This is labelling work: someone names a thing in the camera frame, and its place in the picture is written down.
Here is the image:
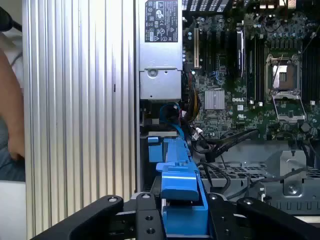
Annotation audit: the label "thin wire locking lever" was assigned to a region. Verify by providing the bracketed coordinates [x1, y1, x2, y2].
[271, 54, 284, 87]

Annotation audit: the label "black RAM slots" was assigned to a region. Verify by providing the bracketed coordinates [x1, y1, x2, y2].
[246, 37, 266, 101]

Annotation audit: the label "open black PC case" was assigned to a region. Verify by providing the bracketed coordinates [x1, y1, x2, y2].
[134, 0, 320, 218]

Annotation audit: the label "silver ribbed chipset heatsink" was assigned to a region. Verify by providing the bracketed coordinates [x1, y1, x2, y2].
[204, 89, 226, 111]

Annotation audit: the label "blue disk wire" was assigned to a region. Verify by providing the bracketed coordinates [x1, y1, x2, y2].
[159, 103, 187, 142]

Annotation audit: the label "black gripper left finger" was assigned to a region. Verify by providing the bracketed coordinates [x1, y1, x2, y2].
[29, 192, 167, 240]

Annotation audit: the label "green motherboard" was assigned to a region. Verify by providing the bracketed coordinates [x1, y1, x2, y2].
[182, 11, 320, 141]

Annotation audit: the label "person's grey clothed trunk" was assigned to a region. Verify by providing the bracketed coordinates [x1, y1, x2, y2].
[0, 117, 26, 182]

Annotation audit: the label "blue disk carrier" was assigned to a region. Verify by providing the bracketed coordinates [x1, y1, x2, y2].
[147, 136, 210, 237]

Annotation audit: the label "black disk wire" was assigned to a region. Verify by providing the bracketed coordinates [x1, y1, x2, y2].
[192, 128, 261, 162]

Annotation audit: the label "small round black tool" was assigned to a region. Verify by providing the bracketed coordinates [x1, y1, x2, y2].
[0, 6, 23, 33]

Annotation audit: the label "CPU socket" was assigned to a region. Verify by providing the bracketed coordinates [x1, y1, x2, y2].
[265, 51, 301, 92]

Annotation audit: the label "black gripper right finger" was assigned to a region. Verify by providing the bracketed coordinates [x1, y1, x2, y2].
[207, 193, 320, 240]

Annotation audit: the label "metal socket cover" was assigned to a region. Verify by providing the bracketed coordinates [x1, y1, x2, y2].
[271, 91, 307, 124]

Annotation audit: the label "grey metal disk cage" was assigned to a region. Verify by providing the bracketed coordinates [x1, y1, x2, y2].
[199, 147, 320, 216]

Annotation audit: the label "white expansion slot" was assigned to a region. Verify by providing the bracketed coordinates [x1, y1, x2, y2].
[193, 27, 202, 70]

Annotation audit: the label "silver power supply unit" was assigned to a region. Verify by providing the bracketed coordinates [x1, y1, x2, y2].
[138, 0, 183, 101]

